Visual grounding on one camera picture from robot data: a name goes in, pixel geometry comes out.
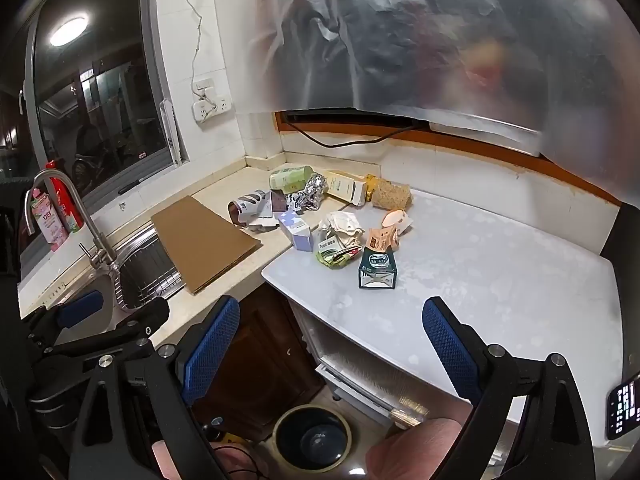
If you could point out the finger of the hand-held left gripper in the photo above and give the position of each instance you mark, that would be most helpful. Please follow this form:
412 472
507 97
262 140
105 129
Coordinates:
80 306
145 317

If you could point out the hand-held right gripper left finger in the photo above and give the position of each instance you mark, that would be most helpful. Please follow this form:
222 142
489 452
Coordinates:
210 345

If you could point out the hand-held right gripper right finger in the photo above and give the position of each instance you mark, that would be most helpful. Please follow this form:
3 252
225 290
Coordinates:
447 350

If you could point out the round waste bin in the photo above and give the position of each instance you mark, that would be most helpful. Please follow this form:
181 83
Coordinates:
310 440

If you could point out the purple and white box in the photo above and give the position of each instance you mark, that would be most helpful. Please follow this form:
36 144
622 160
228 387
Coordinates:
295 230

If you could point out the white printed packet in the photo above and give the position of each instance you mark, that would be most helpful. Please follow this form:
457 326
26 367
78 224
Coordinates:
250 205

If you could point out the steel sink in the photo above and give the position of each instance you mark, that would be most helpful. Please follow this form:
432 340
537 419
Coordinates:
75 280

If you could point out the brown wooden cabinet door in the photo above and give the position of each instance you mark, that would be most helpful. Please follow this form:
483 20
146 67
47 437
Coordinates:
265 350

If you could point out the steel curved faucet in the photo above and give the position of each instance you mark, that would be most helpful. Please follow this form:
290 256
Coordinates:
107 250

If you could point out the white ribbed glass cabinet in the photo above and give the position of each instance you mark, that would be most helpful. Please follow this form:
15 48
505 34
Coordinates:
360 360

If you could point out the brown flat board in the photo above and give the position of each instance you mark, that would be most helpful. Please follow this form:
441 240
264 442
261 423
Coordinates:
205 240

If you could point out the person's right leg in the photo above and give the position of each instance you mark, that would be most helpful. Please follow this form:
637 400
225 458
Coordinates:
410 450

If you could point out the dark green carton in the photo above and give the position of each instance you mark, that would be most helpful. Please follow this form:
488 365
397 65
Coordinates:
377 265

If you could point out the orange snack packet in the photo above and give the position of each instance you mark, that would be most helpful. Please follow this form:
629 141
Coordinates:
382 237

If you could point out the green crumpled wrapper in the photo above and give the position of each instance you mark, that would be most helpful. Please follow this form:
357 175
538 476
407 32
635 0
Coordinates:
330 256

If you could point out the white crumpled paper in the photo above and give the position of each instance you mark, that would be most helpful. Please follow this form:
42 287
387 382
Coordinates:
342 225

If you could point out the brown loofah sponge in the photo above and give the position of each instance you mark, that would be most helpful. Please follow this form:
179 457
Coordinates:
392 194

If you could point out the crumpled silver foil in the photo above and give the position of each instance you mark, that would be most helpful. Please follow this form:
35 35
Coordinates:
307 195

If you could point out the yellow packet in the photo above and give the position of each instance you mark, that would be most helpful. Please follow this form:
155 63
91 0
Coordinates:
371 187

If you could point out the light green can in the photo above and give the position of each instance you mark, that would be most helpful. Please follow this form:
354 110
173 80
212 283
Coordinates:
290 177

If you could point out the black smartphone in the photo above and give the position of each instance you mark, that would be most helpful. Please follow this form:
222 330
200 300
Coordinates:
625 405

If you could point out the cream cardboard box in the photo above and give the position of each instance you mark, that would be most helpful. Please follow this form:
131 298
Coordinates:
345 187

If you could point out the grey framed window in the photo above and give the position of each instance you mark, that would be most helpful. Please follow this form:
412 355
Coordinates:
100 110

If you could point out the brown wooden trim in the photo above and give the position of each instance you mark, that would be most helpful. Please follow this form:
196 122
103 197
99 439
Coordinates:
450 142

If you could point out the white power strip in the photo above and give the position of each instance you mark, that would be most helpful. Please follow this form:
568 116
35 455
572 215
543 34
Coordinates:
212 109

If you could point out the translucent plastic sheet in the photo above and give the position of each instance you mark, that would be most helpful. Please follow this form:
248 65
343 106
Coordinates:
400 35

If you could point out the white wall socket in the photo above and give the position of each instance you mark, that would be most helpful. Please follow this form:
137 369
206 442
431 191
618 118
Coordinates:
204 84

